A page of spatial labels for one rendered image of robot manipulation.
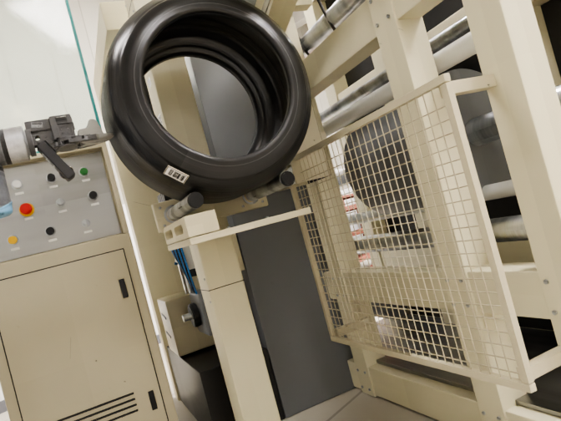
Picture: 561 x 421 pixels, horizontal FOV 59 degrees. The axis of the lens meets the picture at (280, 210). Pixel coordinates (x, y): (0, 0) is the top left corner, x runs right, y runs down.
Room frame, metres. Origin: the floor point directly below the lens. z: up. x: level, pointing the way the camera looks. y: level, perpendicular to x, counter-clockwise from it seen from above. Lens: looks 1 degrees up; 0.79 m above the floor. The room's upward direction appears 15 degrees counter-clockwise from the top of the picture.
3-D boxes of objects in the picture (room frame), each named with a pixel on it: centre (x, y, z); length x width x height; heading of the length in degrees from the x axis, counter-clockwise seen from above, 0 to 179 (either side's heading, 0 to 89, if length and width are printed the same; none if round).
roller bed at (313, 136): (1.90, -0.11, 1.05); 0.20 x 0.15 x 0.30; 23
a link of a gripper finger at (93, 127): (1.32, 0.42, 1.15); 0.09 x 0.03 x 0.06; 113
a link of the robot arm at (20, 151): (1.26, 0.60, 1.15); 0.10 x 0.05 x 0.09; 23
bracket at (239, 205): (1.71, 0.22, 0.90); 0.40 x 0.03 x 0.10; 113
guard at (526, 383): (1.47, -0.24, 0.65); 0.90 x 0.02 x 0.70; 23
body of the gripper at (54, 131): (1.29, 0.52, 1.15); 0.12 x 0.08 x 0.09; 113
